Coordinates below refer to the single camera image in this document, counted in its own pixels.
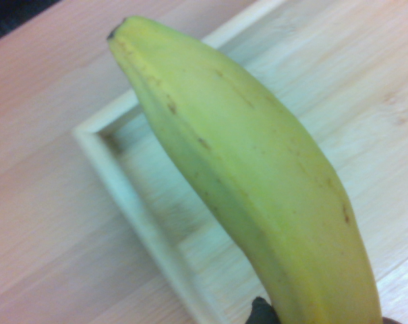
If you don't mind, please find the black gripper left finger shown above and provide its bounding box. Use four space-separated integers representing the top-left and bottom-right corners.
250 296 281 324

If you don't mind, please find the yellow banana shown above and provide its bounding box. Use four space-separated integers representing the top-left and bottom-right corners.
108 16 384 324

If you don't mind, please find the light wooden tray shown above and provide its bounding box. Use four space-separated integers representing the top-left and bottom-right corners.
71 0 408 324

